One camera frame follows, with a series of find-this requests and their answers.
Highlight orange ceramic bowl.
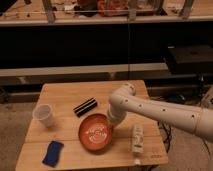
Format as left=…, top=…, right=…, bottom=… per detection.
left=78, top=114, right=113, bottom=151

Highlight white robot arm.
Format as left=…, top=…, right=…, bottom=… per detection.
left=107, top=83, right=213, bottom=143

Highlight black striped box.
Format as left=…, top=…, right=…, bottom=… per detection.
left=73, top=98, right=98, bottom=117

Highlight wooden folding table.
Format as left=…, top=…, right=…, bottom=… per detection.
left=15, top=81, right=168, bottom=171

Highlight clear plastic cup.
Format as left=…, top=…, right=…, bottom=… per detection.
left=32, top=104, right=54, bottom=127

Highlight orange object on shelf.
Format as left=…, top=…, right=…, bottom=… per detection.
left=97, top=0, right=128, bottom=16

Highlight black box on shelf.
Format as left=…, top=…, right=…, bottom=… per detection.
left=165, top=45, right=213, bottom=74

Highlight blue sponge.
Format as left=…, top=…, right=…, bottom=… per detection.
left=42, top=141, right=64, bottom=167

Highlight black cables on floor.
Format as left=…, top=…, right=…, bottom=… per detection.
left=156, top=121, right=174, bottom=154

